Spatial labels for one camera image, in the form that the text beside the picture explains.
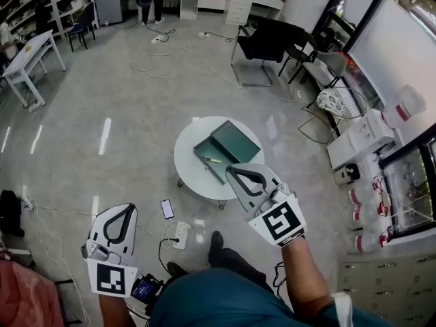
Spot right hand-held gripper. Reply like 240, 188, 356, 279
225, 163, 309, 248

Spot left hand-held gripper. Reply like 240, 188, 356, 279
81, 202, 139, 298

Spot green metal box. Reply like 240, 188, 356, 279
193, 120, 262, 185

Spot person's right forearm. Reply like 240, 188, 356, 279
281, 236, 333, 320

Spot person's left forearm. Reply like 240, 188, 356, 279
98, 293, 138, 327

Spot white cardboard box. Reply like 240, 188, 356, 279
326, 108, 405, 170

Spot smartphone with lit screen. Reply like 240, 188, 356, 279
160, 198, 176, 221

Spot round white table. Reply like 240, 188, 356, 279
173, 115, 265, 204

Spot black device with blue screen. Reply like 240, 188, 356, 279
130, 273, 165, 313

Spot person's black shoe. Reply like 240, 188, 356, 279
208, 230, 225, 266

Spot person's grey shoe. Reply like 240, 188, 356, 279
166, 261, 189, 279

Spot person's black trousers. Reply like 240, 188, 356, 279
206, 247, 277, 296

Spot black and white device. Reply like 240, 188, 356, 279
332, 162, 361, 186

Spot black bag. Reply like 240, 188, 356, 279
0, 189, 25, 237

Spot red cloth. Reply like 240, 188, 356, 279
0, 249, 66, 327

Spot large plastic water bottle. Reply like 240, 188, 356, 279
347, 183, 382, 206
380, 84, 428, 129
345, 229, 393, 255
343, 202, 391, 230

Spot person's teal shirt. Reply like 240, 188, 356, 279
149, 266, 396, 327

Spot grey seat chair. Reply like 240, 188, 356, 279
278, 28, 349, 89

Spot black cantilever chair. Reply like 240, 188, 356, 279
230, 20, 307, 89

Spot grey drawer cabinet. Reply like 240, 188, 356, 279
339, 253, 436, 327

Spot white drawer cabinet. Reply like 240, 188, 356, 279
225, 0, 286, 26

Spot white roller screen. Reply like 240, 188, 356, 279
346, 0, 436, 117

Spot white rectangular desk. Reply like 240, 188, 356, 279
1, 29, 67, 109

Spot blue chair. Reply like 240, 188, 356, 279
65, 1, 97, 52

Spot black power cable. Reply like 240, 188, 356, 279
157, 238, 181, 274

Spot thin white floor cable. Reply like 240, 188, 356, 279
20, 185, 95, 327

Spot wire chair with patterned cushion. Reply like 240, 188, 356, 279
298, 86, 368, 145

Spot glass tank with black frame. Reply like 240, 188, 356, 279
377, 123, 436, 237

